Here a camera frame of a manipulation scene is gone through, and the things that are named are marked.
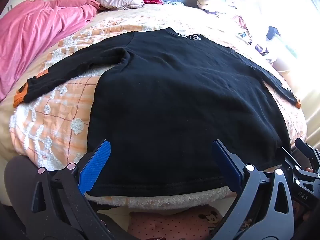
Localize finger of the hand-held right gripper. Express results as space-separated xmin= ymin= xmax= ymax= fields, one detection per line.
xmin=277 ymin=146 xmax=304 ymax=180
xmin=294 ymin=137 xmax=320 ymax=167

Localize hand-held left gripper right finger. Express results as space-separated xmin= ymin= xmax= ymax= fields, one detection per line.
xmin=211 ymin=139 xmax=295 ymax=240

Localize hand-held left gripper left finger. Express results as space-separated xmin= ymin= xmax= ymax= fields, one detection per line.
xmin=31 ymin=140 xmax=118 ymax=240

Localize black sweater with orange cuffs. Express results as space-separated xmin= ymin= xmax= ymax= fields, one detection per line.
xmin=12 ymin=27 xmax=301 ymax=197

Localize white bag of clothes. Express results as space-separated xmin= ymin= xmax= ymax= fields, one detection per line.
xmin=254 ymin=42 xmax=275 ymax=60

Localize pile of clothes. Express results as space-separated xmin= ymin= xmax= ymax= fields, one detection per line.
xmin=196 ymin=0 xmax=253 ymax=43

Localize orange checked fleece blanket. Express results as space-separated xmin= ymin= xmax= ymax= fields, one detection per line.
xmin=9 ymin=22 xmax=308 ymax=212

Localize pink dotted pajama pants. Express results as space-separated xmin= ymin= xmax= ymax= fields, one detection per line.
xmin=127 ymin=204 xmax=225 ymax=240

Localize pink duvet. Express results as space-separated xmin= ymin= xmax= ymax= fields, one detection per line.
xmin=0 ymin=0 xmax=100 ymax=103

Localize beige bed cover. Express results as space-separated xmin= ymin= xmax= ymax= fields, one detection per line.
xmin=0 ymin=2 xmax=240 ymax=160

